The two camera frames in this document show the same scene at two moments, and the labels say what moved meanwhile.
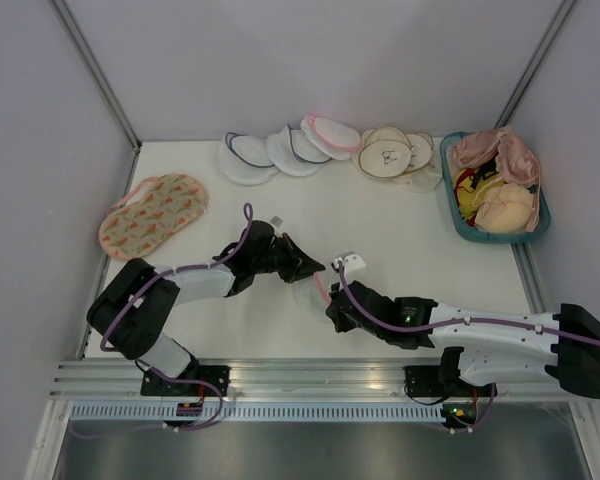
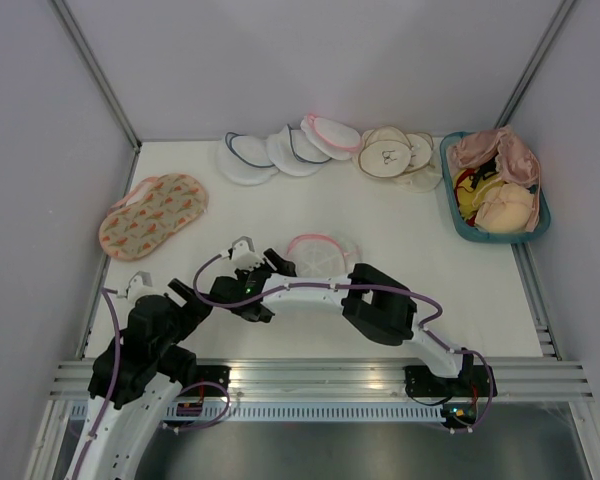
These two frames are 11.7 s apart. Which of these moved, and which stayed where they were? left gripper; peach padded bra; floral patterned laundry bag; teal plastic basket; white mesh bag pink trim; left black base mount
Moved: left gripper; white mesh bag pink trim
Stayed: teal plastic basket; floral patterned laundry bag; peach padded bra; left black base mount
